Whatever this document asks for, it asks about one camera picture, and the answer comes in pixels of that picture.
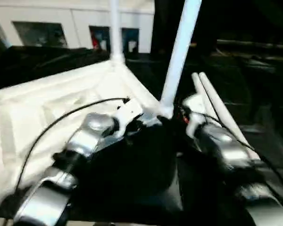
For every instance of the white cabinet with glass doors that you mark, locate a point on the white cabinet with glass doors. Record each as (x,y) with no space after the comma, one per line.
(70,23)

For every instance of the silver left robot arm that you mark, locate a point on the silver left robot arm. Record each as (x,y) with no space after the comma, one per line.
(66,174)

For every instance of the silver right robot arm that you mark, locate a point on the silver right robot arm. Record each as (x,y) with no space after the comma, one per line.
(240,169)

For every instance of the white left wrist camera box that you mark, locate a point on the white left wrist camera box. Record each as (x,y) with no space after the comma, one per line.
(129,113)

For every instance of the white plastic table top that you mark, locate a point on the white plastic table top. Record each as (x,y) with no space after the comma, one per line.
(42,103)

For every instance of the black mat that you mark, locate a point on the black mat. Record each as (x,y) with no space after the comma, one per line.
(146,179)

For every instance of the white plastic table leg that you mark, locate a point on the white plastic table leg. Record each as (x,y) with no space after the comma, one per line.
(200,92)
(221,110)
(181,47)
(116,28)

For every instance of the black furniture with gold label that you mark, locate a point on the black furniture with gold label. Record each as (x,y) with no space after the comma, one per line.
(245,23)

